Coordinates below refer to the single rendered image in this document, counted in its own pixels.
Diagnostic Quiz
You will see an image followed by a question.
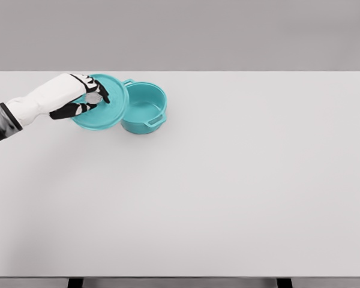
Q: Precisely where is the teal pot lid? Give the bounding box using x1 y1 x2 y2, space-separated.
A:
70 74 129 131

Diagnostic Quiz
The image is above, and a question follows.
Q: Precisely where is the teal pot with handles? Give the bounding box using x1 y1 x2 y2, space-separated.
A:
120 79 167 135

